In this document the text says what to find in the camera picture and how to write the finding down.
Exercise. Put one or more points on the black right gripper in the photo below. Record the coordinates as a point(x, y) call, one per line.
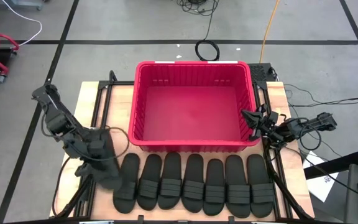
point(270, 123)

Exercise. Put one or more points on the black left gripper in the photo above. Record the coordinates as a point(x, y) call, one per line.
point(93, 149)

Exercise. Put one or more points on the red plastic bin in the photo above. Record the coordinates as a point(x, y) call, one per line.
point(191, 115)

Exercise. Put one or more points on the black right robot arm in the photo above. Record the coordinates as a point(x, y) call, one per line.
point(294, 126)

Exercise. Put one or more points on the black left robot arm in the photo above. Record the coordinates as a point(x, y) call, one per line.
point(54, 119)

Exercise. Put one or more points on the black perforated metal box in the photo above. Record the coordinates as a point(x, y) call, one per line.
point(258, 72)

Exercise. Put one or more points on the white paper sheet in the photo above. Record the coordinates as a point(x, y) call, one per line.
point(319, 186)

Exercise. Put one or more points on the black desk bar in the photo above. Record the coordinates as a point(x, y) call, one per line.
point(337, 165)

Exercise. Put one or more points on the grey rolling cart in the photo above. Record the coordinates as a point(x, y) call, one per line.
point(17, 3)

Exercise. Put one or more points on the black metal table frame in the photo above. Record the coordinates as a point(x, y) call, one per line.
point(259, 85)

